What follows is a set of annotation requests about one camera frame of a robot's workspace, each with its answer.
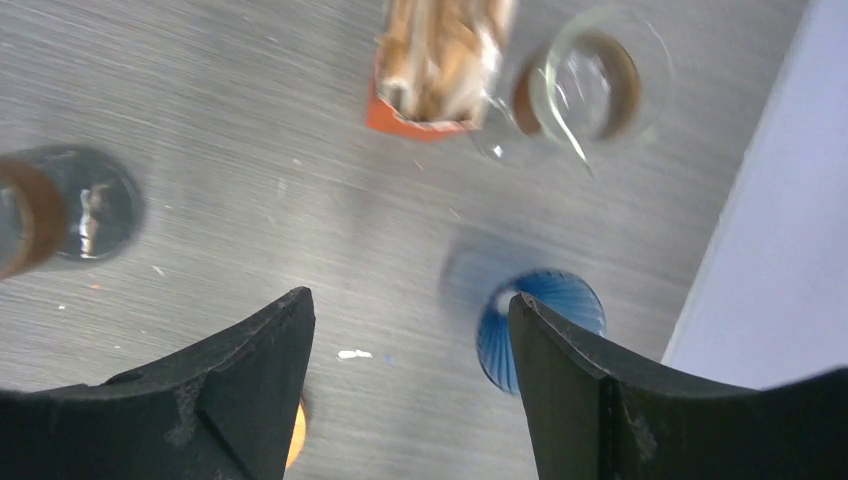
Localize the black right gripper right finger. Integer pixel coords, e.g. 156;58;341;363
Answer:
508;293;847;479

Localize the orange coffee filter box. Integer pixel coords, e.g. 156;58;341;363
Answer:
365;0;516;142

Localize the clear glass carafe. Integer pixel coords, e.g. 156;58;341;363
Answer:
471;5;675;171

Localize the smoky glass carafe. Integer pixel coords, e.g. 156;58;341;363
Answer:
1;144;145;280

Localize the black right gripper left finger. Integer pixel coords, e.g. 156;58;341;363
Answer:
1;287;316;479

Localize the blue glass dripper cone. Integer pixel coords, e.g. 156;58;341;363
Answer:
476;269;607;396

